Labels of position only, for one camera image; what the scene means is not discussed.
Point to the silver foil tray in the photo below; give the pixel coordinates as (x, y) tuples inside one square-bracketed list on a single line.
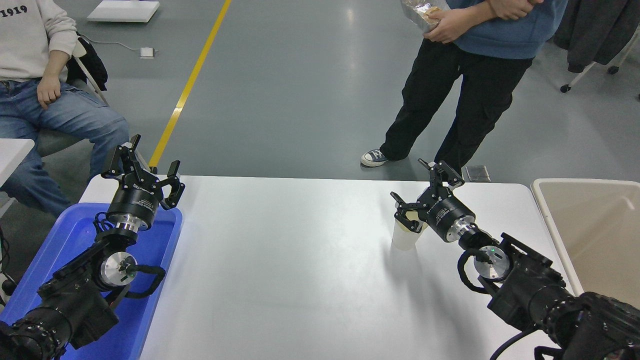
[(411, 15)]

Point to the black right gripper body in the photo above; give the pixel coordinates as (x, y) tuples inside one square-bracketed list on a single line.
[(445, 215)]

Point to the white wheeled rack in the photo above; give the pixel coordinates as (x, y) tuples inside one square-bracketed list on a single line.
[(581, 75)]

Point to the crumpled tan paper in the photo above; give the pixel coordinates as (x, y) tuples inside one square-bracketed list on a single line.
[(430, 13)]

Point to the grey chair with white frame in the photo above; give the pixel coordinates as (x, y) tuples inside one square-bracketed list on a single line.
[(60, 142)]

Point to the seated person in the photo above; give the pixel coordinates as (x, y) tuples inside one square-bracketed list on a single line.
[(50, 120)]

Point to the standing person's right hand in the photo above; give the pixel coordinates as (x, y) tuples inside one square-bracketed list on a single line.
[(510, 7)]

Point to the large pale bin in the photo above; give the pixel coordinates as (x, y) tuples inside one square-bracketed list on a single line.
[(600, 225)]

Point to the flat white floor board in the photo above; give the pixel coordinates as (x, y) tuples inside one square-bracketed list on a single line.
[(122, 10)]

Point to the small metal floor plate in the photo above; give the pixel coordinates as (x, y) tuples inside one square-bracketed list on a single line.
[(477, 173)]

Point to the dark hanging coat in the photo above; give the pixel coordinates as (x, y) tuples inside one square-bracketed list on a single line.
[(595, 30)]

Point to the standing person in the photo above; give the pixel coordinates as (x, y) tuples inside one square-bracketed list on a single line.
[(475, 100)]

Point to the black garment on chair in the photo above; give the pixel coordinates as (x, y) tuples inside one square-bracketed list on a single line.
[(92, 65)]

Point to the small white side table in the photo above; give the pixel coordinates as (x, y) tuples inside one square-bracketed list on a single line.
[(12, 155)]

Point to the blue plastic tray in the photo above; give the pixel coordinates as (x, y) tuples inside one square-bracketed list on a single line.
[(150, 250)]

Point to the white paper cup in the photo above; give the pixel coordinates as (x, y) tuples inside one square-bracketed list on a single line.
[(405, 240)]

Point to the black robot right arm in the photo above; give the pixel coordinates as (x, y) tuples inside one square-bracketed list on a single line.
[(530, 285)]

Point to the seated person's left hand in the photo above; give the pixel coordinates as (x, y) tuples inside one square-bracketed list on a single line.
[(48, 91)]

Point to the standing person's left hand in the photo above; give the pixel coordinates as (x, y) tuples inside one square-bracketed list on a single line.
[(452, 25)]

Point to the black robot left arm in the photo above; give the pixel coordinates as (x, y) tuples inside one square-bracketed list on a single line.
[(75, 300)]

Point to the white power adapter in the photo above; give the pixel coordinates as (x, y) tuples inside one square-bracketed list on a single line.
[(147, 52)]

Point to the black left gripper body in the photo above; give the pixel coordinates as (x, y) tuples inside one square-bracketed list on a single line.
[(135, 202)]

